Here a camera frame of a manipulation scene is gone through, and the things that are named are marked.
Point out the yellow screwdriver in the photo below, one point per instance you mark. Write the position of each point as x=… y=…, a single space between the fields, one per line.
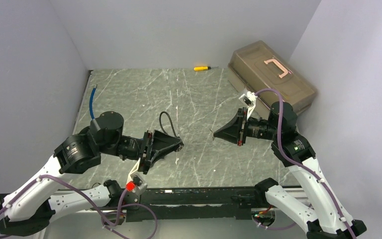
x=204 y=68

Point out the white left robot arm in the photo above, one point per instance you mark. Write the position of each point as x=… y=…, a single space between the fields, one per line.
x=33 y=206

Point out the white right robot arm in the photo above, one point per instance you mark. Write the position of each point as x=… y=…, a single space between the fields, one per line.
x=325 y=217

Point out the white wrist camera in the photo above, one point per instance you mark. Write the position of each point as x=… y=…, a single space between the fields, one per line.
x=249 y=99
x=135 y=182

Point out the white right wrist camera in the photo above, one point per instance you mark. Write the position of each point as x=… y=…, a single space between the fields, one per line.
x=249 y=99

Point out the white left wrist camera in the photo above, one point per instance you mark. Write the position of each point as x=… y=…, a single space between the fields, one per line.
x=135 y=182

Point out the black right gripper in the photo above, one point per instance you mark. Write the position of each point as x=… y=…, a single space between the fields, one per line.
x=231 y=132

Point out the brown translucent storage box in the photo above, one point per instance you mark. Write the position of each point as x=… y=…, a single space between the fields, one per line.
x=257 y=66

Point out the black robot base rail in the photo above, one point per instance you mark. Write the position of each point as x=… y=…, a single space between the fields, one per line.
x=240 y=203

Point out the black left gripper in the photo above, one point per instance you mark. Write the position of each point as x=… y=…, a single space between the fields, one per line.
x=163 y=145

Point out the blue cable lock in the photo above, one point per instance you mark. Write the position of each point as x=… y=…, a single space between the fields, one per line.
x=91 y=100

